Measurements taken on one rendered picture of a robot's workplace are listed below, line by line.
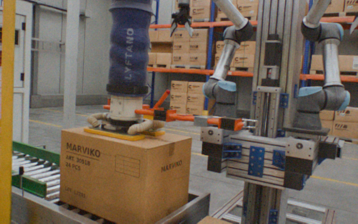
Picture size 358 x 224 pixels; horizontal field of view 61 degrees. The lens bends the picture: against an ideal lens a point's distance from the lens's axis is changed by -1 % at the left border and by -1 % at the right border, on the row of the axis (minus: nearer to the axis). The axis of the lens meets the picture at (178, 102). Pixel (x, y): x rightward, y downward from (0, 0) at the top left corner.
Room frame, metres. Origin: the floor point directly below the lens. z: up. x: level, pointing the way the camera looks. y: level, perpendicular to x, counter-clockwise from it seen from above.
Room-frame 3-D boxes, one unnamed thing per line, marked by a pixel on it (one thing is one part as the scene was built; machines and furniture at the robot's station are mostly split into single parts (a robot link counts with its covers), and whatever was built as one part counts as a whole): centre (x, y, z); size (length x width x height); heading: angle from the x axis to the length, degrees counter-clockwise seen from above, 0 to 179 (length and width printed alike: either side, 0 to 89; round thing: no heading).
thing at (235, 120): (1.36, -0.23, 1.08); 0.08 x 0.07 x 0.05; 60
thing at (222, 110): (1.96, -0.30, 1.09); 0.15 x 0.15 x 0.10
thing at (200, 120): (1.43, -0.12, 1.07); 0.07 x 0.07 x 0.04; 60
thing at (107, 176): (1.67, 0.27, 0.75); 0.60 x 0.40 x 0.40; 59
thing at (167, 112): (1.54, 0.06, 1.08); 0.10 x 0.08 x 0.06; 150
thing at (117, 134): (1.58, 0.33, 0.97); 0.34 x 0.10 x 0.05; 60
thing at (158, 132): (1.75, 0.23, 0.97); 0.34 x 0.10 x 0.05; 60
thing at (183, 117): (1.67, 0.05, 1.08); 0.93 x 0.30 x 0.04; 60
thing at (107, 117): (1.67, 0.28, 1.01); 0.34 x 0.25 x 0.06; 60
